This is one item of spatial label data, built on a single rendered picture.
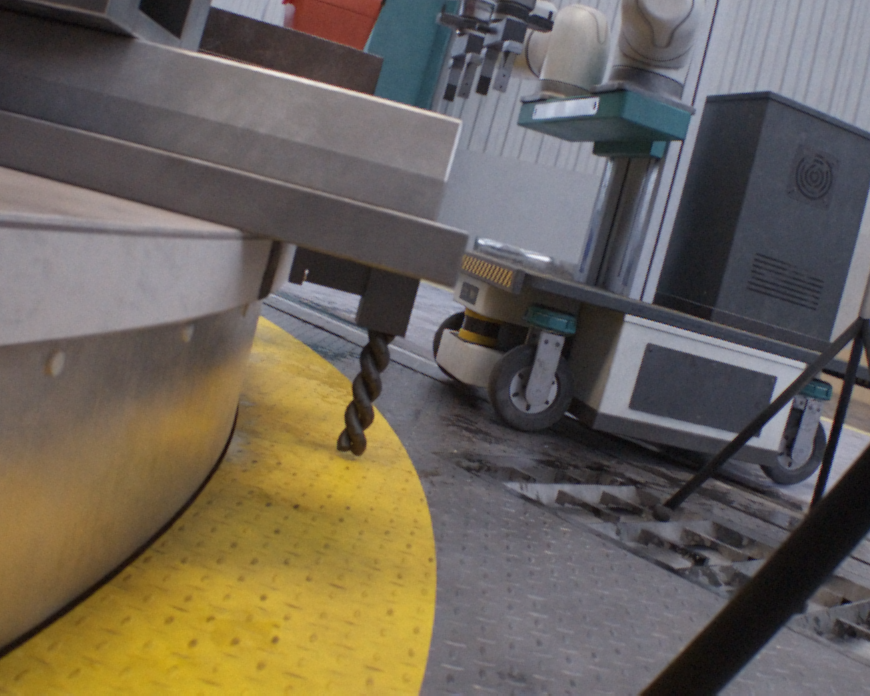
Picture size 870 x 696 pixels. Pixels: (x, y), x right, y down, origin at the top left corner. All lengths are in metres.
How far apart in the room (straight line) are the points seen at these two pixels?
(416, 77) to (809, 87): 4.64
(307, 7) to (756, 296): 1.16
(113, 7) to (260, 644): 0.56
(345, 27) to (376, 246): 1.44
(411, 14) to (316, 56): 9.21
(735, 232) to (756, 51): 6.90
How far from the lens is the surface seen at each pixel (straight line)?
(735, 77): 9.18
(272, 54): 2.27
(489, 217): 10.52
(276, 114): 1.00
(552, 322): 2.13
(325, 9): 2.31
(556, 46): 2.63
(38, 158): 0.98
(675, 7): 1.95
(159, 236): 0.73
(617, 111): 2.12
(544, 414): 2.19
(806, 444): 2.49
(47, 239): 0.59
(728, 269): 2.30
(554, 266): 7.37
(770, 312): 2.36
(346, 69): 2.31
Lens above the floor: 0.36
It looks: 4 degrees down
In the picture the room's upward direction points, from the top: 15 degrees clockwise
